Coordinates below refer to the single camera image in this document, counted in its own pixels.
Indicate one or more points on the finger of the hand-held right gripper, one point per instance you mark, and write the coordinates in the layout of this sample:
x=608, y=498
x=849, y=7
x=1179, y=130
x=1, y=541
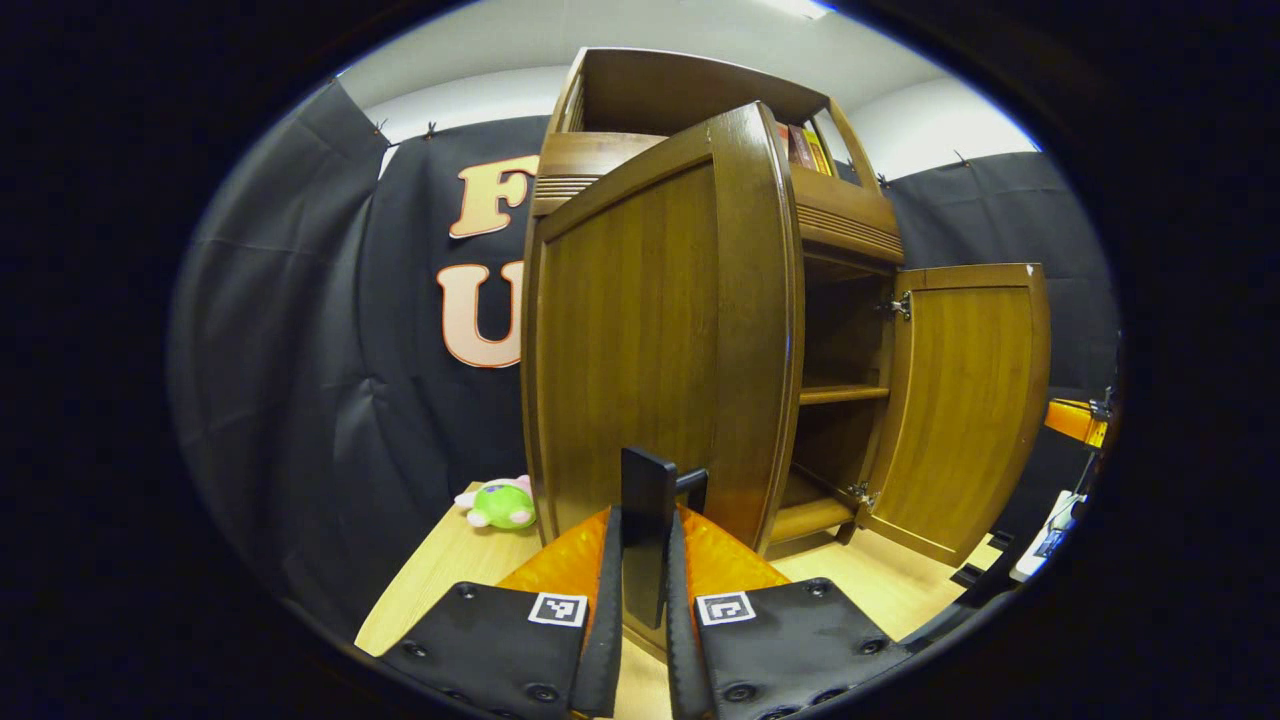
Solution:
x=1075, y=422

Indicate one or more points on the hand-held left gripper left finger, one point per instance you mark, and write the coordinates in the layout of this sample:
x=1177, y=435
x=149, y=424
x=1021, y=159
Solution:
x=500, y=640

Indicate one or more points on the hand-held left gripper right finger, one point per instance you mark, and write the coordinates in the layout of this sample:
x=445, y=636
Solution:
x=790, y=640

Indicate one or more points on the wooden shoe cabinet door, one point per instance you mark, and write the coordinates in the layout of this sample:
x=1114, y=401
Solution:
x=640, y=330
x=960, y=400

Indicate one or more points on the wooden double-door shoe cabinet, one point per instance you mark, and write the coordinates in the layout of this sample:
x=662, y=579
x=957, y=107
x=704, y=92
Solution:
x=840, y=340

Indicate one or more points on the white device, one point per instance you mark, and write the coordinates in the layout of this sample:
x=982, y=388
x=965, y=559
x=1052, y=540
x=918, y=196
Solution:
x=1050, y=535

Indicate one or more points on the green plush toy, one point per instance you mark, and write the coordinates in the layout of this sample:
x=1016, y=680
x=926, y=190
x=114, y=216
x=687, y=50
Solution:
x=500, y=505

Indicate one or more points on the black backdrop cloth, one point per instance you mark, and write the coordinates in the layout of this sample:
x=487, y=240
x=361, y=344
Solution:
x=320, y=350

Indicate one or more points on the yellow book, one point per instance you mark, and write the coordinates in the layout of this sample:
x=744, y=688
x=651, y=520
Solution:
x=818, y=152

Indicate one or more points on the dark red book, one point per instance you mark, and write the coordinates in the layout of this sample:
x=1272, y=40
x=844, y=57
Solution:
x=798, y=148

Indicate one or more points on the long ceiling light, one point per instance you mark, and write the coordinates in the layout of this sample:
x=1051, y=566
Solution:
x=800, y=8

